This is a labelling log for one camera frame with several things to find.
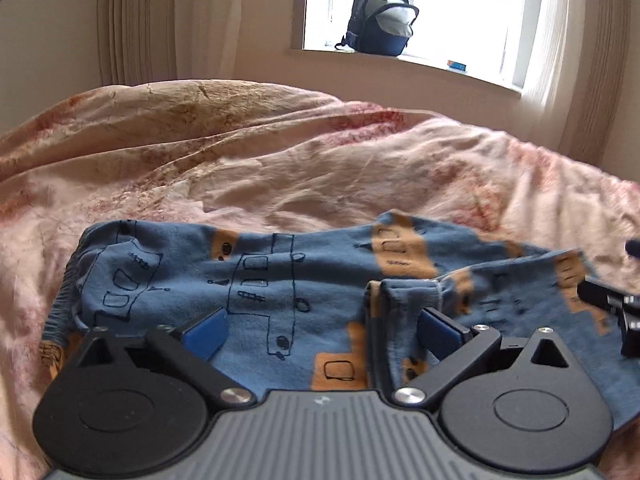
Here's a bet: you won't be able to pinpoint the white sheer curtain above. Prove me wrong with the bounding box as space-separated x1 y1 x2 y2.
170 0 309 82
519 0 577 153

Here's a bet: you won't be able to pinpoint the pink floral blanket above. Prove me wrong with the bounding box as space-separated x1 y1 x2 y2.
0 78 640 480

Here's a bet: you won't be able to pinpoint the white framed window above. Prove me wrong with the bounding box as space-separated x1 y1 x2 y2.
286 0 547 97

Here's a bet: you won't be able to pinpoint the blue pants with orange print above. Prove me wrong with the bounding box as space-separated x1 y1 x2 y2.
41 212 640 433

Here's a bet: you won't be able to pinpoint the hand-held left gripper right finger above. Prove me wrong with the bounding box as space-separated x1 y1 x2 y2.
389 307 584 407

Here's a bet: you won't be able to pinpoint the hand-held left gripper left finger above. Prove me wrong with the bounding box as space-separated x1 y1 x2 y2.
70 305 257 408

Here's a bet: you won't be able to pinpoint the dark blue backpack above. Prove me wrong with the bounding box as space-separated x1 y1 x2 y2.
334 0 420 57

